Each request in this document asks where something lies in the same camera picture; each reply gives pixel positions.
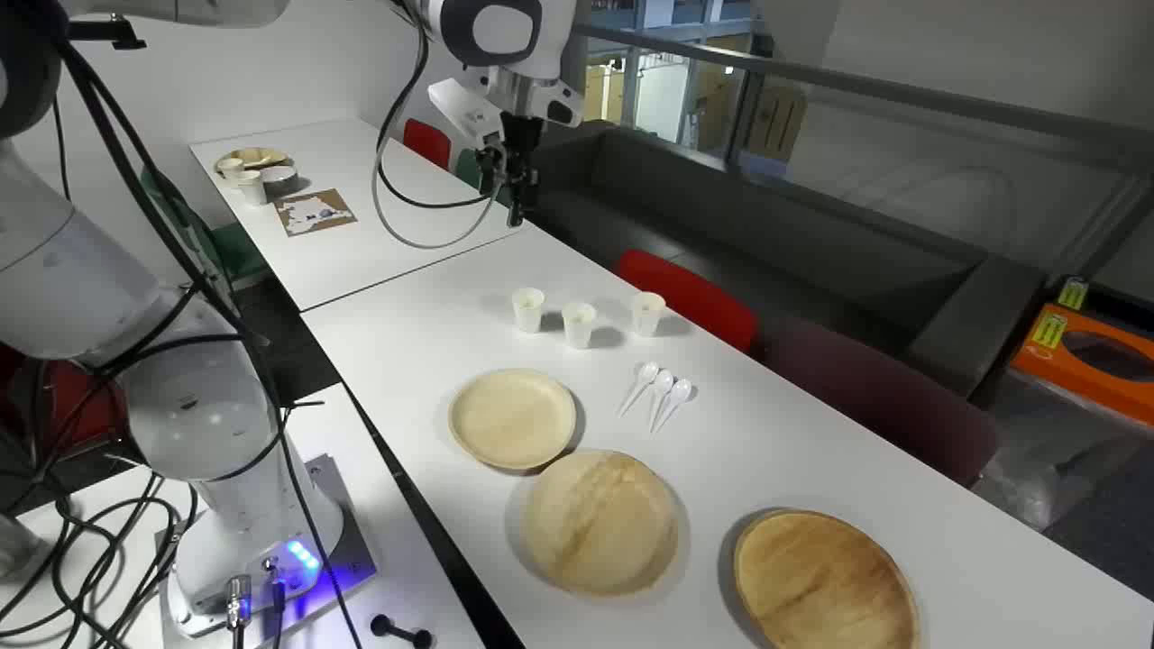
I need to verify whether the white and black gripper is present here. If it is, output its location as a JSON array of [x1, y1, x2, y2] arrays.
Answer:
[[426, 69, 583, 225]]

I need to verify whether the white paper cup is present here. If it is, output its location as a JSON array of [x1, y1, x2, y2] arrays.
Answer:
[[630, 292, 666, 338], [513, 288, 546, 330], [561, 302, 599, 349]]

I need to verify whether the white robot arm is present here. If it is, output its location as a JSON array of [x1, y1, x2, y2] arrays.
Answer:
[[0, 0, 344, 606]]

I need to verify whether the photo card on table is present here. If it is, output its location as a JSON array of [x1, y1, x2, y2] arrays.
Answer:
[[275, 187, 355, 236]]

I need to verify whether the white plastic spoon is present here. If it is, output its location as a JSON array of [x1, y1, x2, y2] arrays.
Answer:
[[622, 361, 664, 409], [650, 370, 679, 421], [654, 377, 697, 433]]

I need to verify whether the pale wooden plate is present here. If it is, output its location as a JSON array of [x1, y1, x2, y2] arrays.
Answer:
[[447, 367, 576, 473]]

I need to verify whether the dark grey sofa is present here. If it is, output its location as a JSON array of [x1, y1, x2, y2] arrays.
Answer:
[[531, 122, 1042, 395]]

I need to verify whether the middle wooden plate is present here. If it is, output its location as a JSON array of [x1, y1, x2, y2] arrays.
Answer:
[[521, 451, 679, 594]]

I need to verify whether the dark maroon chair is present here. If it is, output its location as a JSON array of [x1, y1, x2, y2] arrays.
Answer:
[[765, 322, 998, 487]]

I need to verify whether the small black dumbbell tool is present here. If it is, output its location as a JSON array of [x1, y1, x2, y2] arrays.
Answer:
[[370, 612, 434, 649]]

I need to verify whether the red chair behind robot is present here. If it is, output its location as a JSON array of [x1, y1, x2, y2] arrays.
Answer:
[[0, 344, 125, 461]]

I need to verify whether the dark wooden plate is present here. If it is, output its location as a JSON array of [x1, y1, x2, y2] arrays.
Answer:
[[729, 509, 920, 649]]

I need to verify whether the orange box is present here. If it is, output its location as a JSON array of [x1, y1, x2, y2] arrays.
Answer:
[[1009, 302, 1154, 424]]

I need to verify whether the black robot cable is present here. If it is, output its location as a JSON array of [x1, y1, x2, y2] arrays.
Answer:
[[369, 0, 506, 252]]

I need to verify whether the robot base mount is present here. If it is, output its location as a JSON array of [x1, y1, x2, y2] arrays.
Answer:
[[161, 455, 375, 649]]

